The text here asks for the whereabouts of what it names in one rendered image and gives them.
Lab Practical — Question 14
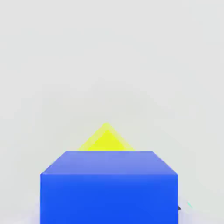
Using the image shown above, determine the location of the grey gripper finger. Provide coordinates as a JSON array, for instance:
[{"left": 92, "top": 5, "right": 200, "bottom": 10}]
[{"left": 178, "top": 201, "right": 194, "bottom": 224}]

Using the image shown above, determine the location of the small blue cube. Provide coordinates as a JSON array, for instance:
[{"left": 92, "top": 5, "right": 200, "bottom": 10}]
[{"left": 40, "top": 150, "right": 179, "bottom": 224}]

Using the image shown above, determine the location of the small yellow cube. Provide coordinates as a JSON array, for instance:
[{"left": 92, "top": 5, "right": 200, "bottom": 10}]
[{"left": 77, "top": 122, "right": 136, "bottom": 151}]

